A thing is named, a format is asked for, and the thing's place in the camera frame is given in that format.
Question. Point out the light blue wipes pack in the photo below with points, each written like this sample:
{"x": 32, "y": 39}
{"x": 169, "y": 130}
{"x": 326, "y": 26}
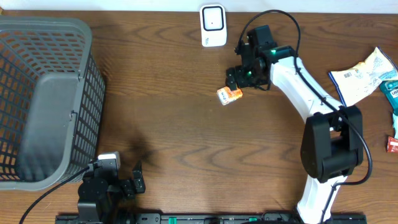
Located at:
{"x": 395, "y": 125}

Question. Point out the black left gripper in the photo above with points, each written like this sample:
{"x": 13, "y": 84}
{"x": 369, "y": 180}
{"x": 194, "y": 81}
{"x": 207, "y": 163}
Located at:
{"x": 139, "y": 185}

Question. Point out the yellow snack bag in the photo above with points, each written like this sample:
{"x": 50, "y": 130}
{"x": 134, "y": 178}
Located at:
{"x": 359, "y": 81}

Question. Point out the grey plastic shopping basket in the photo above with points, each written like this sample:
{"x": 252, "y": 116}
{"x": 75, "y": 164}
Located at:
{"x": 52, "y": 97}

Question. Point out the white barcode scanner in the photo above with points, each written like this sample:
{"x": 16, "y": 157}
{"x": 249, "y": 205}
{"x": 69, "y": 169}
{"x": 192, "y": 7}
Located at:
{"x": 213, "y": 25}

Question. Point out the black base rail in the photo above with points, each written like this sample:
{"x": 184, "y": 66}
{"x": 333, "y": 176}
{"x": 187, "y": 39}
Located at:
{"x": 156, "y": 218}

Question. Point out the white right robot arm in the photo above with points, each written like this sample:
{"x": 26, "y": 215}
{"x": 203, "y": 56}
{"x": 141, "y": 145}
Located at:
{"x": 332, "y": 144}

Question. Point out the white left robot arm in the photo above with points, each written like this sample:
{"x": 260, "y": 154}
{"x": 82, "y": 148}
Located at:
{"x": 103, "y": 209}

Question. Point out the teal mouthwash bottle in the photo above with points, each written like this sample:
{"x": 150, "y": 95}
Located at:
{"x": 389, "y": 88}

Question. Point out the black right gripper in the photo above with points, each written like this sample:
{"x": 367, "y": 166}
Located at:
{"x": 229, "y": 78}

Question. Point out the red chocolate bar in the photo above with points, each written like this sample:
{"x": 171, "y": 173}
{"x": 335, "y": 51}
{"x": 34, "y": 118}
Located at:
{"x": 392, "y": 145}

